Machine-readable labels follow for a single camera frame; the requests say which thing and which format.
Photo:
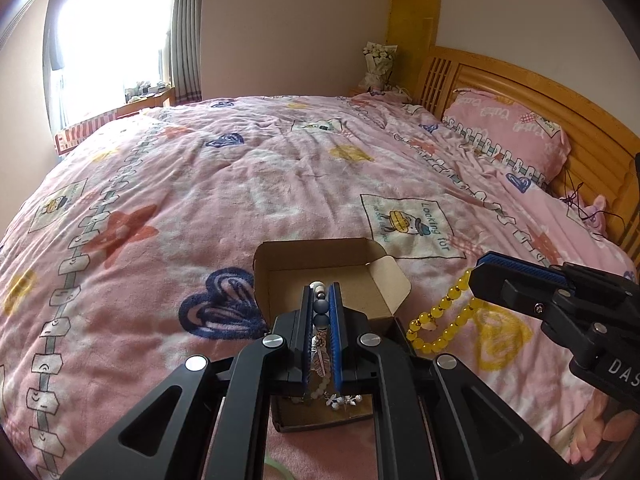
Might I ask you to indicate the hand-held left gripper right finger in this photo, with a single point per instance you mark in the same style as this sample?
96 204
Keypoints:
339 350

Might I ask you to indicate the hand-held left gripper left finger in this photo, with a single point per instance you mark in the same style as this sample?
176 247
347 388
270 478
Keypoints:
300 350

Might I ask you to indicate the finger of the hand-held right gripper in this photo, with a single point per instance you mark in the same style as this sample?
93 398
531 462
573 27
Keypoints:
525 267
500 291

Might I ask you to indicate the black cardboard box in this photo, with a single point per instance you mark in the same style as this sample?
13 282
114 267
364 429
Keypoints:
290 270

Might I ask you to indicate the pink plush toy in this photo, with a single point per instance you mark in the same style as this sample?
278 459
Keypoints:
596 210

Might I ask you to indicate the green jade bangle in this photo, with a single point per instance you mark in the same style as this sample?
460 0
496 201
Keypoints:
272 470

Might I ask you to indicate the pink printed pillow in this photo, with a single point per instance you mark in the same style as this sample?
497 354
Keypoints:
505 125

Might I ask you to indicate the wooden headboard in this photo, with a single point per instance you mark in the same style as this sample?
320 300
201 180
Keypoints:
575 110

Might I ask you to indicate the pink printed blanket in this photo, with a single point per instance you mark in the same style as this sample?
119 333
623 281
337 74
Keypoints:
225 185

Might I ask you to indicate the white flower bouquet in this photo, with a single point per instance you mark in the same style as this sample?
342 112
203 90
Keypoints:
378 62

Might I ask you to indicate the yellow wooden pillar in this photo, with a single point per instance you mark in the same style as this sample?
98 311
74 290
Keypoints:
415 20

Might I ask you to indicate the wooden desk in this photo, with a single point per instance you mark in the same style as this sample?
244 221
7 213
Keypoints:
150 105

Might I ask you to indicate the small desk ornaments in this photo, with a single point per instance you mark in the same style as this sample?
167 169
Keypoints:
145 89

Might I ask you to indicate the grey striped curtain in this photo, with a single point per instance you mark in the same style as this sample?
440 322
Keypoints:
186 45

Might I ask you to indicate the bright window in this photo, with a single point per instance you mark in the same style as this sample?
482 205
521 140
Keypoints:
110 45

